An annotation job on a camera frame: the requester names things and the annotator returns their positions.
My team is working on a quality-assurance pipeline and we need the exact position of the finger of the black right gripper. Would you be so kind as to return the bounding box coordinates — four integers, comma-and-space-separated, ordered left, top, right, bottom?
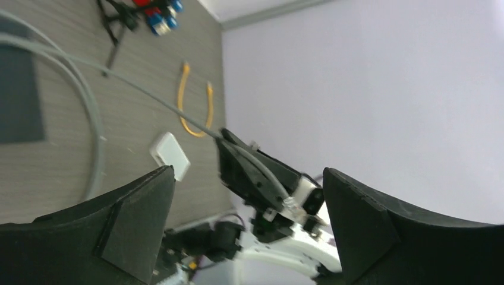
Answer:
215, 128, 315, 211

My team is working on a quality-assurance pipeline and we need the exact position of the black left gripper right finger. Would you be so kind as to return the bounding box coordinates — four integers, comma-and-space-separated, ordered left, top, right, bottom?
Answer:
323, 167, 503, 284

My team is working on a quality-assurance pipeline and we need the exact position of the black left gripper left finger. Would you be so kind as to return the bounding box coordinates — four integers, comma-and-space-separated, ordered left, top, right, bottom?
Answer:
1, 166, 175, 284

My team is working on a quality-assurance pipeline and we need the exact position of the black network switch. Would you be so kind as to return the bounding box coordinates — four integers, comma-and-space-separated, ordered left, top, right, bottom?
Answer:
0, 17, 46, 145

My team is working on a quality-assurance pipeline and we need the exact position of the grey ethernet cable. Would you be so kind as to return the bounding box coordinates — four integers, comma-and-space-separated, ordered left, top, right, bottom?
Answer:
0, 9, 307, 221

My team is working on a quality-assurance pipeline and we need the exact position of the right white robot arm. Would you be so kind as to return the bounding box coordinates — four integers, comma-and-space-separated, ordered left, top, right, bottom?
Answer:
152, 128, 344, 284

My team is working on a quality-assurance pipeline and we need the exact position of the colourful toy block vehicle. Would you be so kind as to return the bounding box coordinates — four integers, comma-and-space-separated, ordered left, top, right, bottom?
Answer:
133, 0, 184, 36

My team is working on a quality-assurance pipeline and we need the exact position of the black microphone tripod stand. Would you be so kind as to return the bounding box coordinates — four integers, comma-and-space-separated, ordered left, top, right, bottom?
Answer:
96, 1, 146, 69

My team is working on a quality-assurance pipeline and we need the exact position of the white network switch box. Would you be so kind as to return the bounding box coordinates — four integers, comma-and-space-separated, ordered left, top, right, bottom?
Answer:
150, 132, 191, 182

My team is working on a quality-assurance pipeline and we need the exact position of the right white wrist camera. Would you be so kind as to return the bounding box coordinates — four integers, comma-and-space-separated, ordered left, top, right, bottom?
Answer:
292, 173, 325, 216

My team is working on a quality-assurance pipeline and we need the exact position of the yellow ethernet patch cable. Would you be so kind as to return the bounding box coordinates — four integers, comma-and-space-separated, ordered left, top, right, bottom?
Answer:
177, 61, 215, 138

